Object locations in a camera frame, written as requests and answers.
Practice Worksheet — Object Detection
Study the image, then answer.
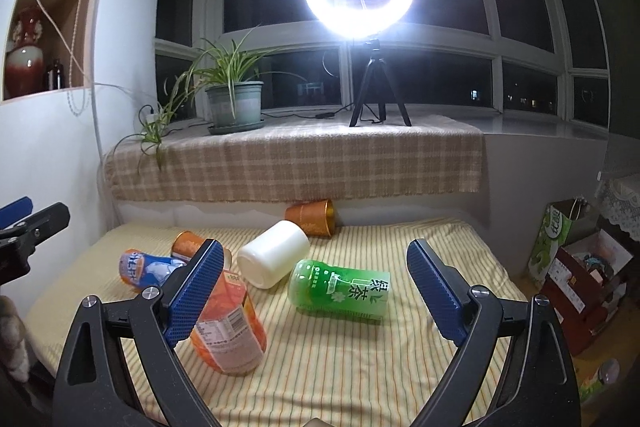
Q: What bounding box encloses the beaded cord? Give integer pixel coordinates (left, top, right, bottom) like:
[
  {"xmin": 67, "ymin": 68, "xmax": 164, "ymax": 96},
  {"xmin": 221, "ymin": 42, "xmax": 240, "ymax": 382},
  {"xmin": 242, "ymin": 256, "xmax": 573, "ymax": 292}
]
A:
[{"xmin": 66, "ymin": 0, "xmax": 124, "ymax": 116}]

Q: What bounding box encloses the red cardboard box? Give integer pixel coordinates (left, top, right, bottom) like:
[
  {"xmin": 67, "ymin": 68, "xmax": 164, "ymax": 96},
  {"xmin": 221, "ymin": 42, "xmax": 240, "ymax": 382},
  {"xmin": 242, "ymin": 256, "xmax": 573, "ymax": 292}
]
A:
[{"xmin": 539, "ymin": 228, "xmax": 629, "ymax": 356}]

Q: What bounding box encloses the gold orange paper cup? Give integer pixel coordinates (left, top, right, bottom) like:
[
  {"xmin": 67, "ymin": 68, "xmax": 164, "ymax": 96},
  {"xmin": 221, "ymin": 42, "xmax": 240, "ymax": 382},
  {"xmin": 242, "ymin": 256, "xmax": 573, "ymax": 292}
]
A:
[{"xmin": 284, "ymin": 199, "xmax": 336, "ymax": 238}]

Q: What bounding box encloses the green tea bottle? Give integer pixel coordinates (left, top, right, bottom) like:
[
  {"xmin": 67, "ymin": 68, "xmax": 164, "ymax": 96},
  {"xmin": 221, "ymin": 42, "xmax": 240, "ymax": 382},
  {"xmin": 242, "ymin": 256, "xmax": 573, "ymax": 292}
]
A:
[{"xmin": 288, "ymin": 258, "xmax": 391, "ymax": 323}]

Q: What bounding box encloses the wooden wall shelf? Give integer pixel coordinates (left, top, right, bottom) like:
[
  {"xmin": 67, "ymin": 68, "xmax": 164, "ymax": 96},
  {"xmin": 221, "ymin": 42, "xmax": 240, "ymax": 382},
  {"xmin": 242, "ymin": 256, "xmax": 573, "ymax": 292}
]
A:
[{"xmin": 0, "ymin": 0, "xmax": 127, "ymax": 104}]

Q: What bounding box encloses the orange juice bottle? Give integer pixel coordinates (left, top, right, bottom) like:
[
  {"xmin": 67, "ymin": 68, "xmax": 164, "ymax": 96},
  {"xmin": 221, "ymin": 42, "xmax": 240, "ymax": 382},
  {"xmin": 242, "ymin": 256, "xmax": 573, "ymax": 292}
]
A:
[{"xmin": 189, "ymin": 269, "xmax": 269, "ymax": 377}]

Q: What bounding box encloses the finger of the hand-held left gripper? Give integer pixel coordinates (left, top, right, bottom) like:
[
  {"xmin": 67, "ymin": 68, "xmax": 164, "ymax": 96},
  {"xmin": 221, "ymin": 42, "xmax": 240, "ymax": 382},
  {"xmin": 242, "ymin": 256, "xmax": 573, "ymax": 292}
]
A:
[
  {"xmin": 0, "ymin": 196, "xmax": 34, "ymax": 229},
  {"xmin": 0, "ymin": 202, "xmax": 71, "ymax": 289}
]

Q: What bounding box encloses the grey furry cloth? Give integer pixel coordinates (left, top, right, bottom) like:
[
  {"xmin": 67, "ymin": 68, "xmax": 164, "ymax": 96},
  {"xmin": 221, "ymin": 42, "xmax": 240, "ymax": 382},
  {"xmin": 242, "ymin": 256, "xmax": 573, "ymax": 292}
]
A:
[{"xmin": 0, "ymin": 296, "xmax": 32, "ymax": 384}]

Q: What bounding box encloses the potted spider plant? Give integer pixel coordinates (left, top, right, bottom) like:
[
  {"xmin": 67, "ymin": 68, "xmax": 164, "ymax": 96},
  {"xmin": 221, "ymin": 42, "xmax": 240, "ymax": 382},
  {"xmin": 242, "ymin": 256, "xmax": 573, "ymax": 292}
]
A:
[{"xmin": 112, "ymin": 26, "xmax": 302, "ymax": 170}]

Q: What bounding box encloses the green drink can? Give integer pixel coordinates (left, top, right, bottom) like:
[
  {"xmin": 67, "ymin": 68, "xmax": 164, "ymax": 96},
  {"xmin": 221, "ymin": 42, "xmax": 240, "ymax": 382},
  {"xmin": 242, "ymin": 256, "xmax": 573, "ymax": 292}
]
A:
[{"xmin": 579, "ymin": 358, "xmax": 622, "ymax": 409}]

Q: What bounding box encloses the green plant saucer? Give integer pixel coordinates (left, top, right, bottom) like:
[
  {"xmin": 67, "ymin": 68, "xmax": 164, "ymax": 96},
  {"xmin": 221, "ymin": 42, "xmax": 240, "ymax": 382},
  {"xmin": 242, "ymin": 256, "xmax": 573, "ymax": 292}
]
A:
[{"xmin": 207, "ymin": 118, "xmax": 266, "ymax": 136}]

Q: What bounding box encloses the dark bottle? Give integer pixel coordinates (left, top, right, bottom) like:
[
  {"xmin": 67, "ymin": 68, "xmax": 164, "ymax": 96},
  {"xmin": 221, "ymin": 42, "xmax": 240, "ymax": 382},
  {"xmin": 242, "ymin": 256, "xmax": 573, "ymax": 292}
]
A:
[{"xmin": 46, "ymin": 59, "xmax": 66, "ymax": 91}]

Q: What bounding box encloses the white plastic cup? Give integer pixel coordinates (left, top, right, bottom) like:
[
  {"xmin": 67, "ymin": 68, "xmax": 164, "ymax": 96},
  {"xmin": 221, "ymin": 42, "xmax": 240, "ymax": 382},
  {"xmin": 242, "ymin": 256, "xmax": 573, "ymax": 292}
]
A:
[{"xmin": 236, "ymin": 220, "xmax": 310, "ymax": 291}]

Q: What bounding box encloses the red and white vase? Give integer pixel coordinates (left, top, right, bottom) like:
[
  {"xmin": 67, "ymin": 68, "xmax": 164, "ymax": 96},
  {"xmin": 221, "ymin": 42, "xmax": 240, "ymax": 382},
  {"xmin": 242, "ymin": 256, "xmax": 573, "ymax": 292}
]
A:
[{"xmin": 3, "ymin": 6, "xmax": 46, "ymax": 98}]

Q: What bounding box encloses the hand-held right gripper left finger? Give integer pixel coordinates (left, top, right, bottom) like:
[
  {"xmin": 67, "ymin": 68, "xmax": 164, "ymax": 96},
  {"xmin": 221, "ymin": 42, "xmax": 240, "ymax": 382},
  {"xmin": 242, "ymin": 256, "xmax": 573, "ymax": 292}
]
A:
[{"xmin": 52, "ymin": 238, "xmax": 225, "ymax": 427}]

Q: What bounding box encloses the white lace cloth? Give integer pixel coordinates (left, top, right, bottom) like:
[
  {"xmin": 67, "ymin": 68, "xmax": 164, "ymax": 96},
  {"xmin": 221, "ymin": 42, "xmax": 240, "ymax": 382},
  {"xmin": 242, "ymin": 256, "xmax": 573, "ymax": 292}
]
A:
[{"xmin": 596, "ymin": 173, "xmax": 640, "ymax": 234}]

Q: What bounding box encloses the small orange cup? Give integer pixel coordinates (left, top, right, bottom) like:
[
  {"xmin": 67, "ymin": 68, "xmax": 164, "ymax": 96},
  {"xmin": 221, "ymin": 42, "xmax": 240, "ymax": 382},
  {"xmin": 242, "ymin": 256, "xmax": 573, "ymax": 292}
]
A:
[{"xmin": 170, "ymin": 230, "xmax": 234, "ymax": 271}]

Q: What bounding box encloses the black cable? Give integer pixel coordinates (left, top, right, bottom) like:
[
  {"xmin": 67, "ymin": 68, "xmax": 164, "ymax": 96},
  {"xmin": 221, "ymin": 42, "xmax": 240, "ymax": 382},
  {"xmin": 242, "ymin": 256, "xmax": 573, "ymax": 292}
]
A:
[{"xmin": 259, "ymin": 101, "xmax": 359, "ymax": 121}]

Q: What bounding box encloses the black tripod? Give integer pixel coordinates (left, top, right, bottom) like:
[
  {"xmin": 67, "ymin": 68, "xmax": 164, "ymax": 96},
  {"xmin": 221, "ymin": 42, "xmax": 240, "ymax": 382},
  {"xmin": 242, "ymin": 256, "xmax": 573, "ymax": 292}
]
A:
[{"xmin": 348, "ymin": 37, "xmax": 413, "ymax": 129}]

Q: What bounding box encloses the checkered beige cloth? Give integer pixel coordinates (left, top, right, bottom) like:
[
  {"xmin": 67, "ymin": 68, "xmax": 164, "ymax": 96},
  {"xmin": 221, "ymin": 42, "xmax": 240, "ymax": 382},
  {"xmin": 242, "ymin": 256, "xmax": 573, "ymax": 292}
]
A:
[{"xmin": 102, "ymin": 114, "xmax": 489, "ymax": 206}]

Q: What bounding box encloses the green printed paper bag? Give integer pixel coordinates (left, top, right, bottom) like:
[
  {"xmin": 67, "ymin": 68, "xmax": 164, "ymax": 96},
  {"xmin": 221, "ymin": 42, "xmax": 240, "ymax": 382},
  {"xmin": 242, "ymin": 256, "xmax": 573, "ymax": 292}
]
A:
[{"xmin": 527, "ymin": 201, "xmax": 577, "ymax": 294}]

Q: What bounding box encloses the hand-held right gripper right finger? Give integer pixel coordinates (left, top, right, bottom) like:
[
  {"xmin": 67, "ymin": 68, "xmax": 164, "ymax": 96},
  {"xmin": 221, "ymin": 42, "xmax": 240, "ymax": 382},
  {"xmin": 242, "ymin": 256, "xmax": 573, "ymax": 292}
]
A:
[{"xmin": 406, "ymin": 238, "xmax": 582, "ymax": 427}]

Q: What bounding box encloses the white cable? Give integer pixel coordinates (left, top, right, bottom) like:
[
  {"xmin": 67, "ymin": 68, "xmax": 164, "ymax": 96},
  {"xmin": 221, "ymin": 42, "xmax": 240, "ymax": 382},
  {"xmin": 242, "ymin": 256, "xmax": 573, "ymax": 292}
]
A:
[{"xmin": 27, "ymin": 0, "xmax": 110, "ymax": 190}]

